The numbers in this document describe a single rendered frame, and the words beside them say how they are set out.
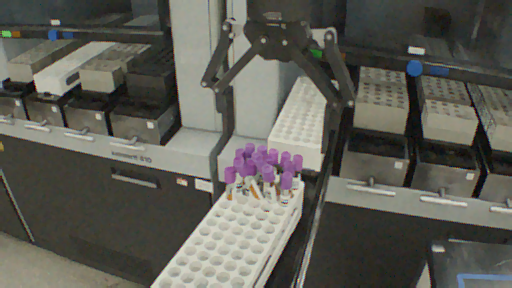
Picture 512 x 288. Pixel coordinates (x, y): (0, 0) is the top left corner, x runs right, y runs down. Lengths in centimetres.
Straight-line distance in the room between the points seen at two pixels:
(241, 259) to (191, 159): 48
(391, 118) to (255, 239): 45
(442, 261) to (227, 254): 31
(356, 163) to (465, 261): 32
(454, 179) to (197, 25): 63
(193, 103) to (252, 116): 15
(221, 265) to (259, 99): 49
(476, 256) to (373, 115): 37
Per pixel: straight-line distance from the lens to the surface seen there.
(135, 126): 95
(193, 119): 97
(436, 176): 83
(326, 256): 101
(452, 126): 86
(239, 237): 50
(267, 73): 85
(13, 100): 122
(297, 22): 45
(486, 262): 63
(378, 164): 81
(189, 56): 90
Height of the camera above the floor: 125
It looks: 33 degrees down
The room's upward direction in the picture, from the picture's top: straight up
